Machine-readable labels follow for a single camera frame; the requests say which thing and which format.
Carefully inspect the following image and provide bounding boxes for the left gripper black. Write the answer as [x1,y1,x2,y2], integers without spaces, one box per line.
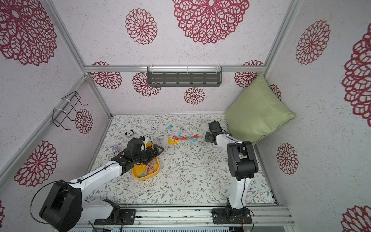
[134,143,165,165]

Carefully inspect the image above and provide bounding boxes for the yellow plastic storage box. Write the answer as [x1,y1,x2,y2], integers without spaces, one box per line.
[132,142,160,181]

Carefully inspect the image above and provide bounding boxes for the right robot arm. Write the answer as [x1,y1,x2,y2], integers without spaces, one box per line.
[205,121,259,214]

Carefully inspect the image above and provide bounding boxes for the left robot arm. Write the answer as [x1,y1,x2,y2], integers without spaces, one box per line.
[39,137,164,232]

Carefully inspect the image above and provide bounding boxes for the yellow clothespin pair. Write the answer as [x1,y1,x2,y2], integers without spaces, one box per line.
[168,138,179,145]

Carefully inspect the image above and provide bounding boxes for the black white plush toy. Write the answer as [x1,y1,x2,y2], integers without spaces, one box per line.
[125,130,134,137]

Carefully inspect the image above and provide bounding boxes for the floral table mat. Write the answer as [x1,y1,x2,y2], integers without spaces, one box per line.
[78,113,276,205]

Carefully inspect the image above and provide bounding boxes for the purple bunny toy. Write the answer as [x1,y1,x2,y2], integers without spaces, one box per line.
[111,145,120,156]

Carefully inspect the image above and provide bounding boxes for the green pillow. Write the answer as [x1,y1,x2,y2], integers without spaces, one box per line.
[225,74,295,144]

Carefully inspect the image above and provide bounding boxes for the grey wall shelf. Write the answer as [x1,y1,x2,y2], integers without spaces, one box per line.
[146,66,223,87]

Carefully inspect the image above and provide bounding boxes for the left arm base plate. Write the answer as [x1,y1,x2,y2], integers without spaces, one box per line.
[94,209,136,226]

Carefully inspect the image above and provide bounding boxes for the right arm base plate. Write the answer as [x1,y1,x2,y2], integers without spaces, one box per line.
[211,207,253,224]

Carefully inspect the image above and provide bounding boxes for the black wire wall rack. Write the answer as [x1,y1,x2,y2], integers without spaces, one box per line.
[51,91,87,131]

